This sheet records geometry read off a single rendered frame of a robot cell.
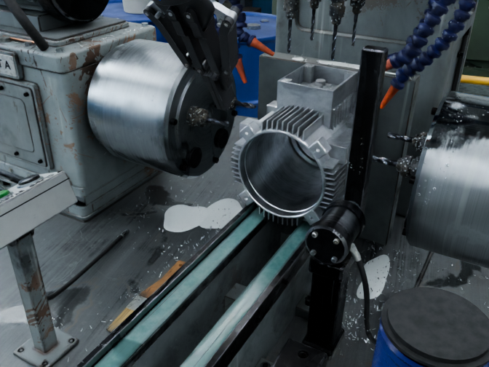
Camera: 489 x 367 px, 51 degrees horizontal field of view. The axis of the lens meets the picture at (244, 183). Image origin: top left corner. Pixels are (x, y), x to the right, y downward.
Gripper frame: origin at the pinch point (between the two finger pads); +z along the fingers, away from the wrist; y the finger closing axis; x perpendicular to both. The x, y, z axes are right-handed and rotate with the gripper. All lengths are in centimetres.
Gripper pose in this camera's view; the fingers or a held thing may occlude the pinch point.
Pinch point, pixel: (220, 86)
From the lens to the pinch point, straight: 73.1
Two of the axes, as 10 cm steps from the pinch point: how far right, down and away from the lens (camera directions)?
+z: 2.4, 5.4, 8.1
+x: -4.3, 8.0, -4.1
